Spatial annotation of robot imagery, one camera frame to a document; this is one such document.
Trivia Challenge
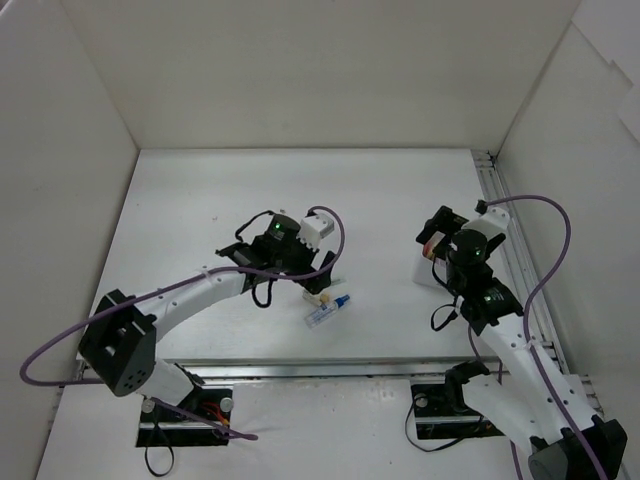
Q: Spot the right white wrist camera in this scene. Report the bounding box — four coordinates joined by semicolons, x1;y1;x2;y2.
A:
465;200;511;240

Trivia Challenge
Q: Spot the white container box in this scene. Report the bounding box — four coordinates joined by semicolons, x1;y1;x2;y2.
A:
412;250;446;288

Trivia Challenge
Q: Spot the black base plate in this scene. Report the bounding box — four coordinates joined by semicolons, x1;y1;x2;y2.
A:
134;384;235;448
409;383;503;441

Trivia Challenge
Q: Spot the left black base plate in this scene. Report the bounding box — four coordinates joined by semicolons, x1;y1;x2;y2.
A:
134;384;235;448

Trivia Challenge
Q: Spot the purple pink highlighter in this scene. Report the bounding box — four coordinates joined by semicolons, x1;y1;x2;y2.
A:
422;231;444;261

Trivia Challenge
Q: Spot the front aluminium rail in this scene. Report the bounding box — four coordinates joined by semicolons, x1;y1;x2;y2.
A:
84;357;475;387

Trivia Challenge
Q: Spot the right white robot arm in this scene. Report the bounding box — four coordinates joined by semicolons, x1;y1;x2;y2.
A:
416;201;627;479

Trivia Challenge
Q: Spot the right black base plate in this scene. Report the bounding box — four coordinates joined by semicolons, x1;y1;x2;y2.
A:
409;383;503;441

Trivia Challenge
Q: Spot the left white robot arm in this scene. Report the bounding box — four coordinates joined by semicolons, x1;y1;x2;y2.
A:
79;208;341;420

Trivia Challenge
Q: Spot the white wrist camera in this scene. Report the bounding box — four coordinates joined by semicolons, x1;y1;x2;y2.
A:
297;214;335;250
465;200;511;240

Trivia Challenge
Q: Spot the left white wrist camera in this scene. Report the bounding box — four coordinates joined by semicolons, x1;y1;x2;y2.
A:
297;214;335;250

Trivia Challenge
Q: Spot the clear blue spray bottle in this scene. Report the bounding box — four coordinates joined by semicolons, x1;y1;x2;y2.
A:
304;295;351;329

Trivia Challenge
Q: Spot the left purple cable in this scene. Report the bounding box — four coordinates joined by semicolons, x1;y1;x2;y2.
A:
19;205;346;441

